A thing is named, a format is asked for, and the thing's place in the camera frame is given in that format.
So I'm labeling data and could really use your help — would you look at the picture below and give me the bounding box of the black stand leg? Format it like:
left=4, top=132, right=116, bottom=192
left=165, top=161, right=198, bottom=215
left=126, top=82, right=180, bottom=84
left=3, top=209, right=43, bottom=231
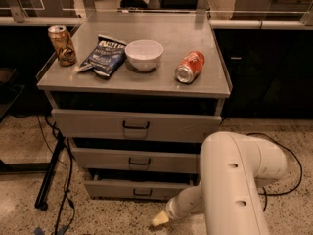
left=34, top=133, right=64, bottom=212

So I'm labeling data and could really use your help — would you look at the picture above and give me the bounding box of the orange soda can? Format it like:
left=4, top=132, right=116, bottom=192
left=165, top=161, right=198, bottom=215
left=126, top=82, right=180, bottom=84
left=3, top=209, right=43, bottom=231
left=175, top=51, right=204, bottom=84

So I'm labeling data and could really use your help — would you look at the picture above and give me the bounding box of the black floor cable right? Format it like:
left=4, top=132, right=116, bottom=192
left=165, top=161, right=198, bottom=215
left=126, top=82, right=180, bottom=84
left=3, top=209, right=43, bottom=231
left=247, top=132, right=303, bottom=213

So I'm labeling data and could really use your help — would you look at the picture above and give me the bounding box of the grey middle drawer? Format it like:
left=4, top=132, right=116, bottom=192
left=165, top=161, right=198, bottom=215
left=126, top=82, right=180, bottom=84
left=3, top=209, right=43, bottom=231
left=70, top=138, right=201, bottom=173

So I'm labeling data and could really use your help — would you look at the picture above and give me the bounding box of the blue chip bag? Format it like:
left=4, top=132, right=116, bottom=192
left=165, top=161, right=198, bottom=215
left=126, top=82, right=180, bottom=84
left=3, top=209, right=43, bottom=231
left=77, top=35, right=127, bottom=79

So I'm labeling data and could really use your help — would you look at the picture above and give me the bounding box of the black floor cable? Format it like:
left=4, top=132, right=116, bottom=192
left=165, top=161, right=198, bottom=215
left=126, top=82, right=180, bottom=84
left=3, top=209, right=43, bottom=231
left=36, top=115, right=76, bottom=235
left=247, top=132, right=303, bottom=213

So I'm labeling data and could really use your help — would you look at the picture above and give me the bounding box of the gold soda can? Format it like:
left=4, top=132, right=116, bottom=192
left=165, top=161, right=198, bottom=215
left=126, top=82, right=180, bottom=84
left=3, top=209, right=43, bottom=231
left=48, top=25, right=76, bottom=67

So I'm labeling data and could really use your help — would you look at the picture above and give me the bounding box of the grey drawer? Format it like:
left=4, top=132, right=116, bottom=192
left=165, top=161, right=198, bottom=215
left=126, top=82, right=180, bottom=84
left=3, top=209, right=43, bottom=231
left=70, top=138, right=201, bottom=173
left=84, top=169, right=199, bottom=201
left=52, top=92, right=221, bottom=143

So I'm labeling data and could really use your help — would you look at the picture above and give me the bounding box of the white bowl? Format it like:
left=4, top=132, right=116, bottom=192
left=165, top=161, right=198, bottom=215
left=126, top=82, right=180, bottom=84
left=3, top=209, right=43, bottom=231
left=125, top=39, right=163, bottom=72

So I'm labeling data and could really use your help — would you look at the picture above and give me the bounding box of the grey drawer cabinet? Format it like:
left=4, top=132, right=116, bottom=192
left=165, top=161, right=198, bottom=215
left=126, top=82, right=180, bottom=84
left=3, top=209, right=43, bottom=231
left=36, top=11, right=233, bottom=185

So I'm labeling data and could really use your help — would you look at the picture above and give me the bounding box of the grey bottom drawer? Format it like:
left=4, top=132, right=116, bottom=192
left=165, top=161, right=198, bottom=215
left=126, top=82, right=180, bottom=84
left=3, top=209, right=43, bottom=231
left=84, top=169, right=199, bottom=201

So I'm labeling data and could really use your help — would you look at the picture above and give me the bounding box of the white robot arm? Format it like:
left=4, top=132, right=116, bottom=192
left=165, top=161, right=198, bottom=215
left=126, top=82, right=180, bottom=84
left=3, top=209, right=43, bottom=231
left=152, top=131, right=287, bottom=235

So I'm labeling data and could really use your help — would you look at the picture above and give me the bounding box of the white counter rail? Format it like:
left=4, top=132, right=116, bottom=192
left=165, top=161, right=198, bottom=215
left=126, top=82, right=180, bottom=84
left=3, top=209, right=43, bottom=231
left=0, top=17, right=313, bottom=30

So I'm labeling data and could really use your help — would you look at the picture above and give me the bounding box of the black floor cable left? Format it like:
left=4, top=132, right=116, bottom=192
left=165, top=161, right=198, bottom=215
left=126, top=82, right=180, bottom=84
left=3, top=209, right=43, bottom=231
left=36, top=115, right=76, bottom=235

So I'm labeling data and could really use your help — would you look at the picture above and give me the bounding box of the grey top drawer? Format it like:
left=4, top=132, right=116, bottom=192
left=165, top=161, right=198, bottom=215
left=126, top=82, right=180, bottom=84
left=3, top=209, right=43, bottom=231
left=52, top=92, right=221, bottom=143

